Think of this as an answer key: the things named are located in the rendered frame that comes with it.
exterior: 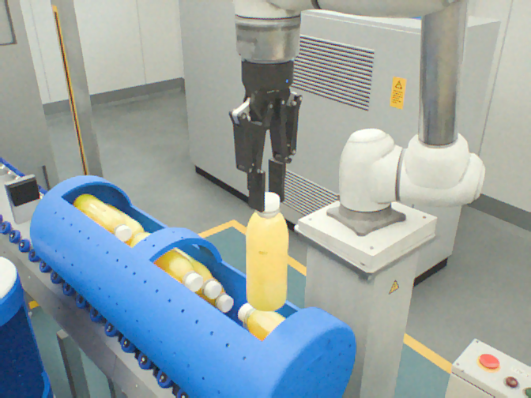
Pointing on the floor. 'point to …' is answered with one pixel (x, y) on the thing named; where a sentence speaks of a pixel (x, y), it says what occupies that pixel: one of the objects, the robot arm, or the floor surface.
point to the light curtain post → (77, 85)
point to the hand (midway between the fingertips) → (266, 185)
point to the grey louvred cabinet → (325, 103)
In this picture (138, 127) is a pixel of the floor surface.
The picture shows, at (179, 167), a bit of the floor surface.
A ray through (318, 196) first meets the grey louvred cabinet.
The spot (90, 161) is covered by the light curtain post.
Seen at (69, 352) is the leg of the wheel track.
